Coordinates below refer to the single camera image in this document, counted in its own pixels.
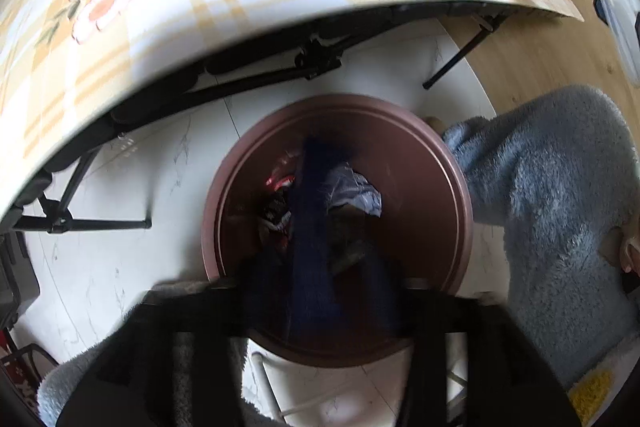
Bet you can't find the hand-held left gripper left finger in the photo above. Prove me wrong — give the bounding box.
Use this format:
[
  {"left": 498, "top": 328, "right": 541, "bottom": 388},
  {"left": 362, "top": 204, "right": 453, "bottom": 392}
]
[{"left": 57, "top": 257, "right": 296, "bottom": 427}]

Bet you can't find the black plastic crate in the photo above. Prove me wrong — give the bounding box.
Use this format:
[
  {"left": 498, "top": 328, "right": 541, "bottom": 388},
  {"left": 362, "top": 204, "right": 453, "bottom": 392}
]
[{"left": 0, "top": 227, "right": 41, "bottom": 338}]

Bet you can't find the brown round trash bin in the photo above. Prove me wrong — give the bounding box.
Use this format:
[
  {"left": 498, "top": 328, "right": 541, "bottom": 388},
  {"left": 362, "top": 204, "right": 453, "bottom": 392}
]
[{"left": 202, "top": 94, "right": 473, "bottom": 368}]

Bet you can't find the yellow and white slipper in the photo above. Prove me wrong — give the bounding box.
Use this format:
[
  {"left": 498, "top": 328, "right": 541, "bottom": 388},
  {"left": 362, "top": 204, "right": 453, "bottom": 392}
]
[{"left": 565, "top": 332, "right": 640, "bottom": 427}]

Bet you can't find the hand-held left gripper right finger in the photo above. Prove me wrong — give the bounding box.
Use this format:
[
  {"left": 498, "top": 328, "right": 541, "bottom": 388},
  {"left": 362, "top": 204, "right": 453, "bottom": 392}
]
[{"left": 350, "top": 247, "right": 586, "bottom": 427}]

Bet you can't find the blue snack packet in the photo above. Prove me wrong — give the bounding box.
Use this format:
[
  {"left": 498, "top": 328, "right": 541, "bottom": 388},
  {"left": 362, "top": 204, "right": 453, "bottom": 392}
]
[{"left": 285, "top": 136, "right": 353, "bottom": 343}]

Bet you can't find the person's right hand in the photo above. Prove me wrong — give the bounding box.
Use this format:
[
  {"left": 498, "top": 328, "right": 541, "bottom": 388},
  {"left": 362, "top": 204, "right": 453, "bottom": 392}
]
[{"left": 612, "top": 227, "right": 640, "bottom": 275}]

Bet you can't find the white round plastic container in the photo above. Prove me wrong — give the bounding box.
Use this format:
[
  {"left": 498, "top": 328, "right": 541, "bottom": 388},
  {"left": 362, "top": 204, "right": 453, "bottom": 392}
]
[{"left": 589, "top": 0, "right": 640, "bottom": 88}]

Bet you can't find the black folding table frame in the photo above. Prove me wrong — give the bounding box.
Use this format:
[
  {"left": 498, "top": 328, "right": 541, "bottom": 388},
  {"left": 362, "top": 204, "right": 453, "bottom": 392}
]
[{"left": 10, "top": 2, "right": 506, "bottom": 233}]

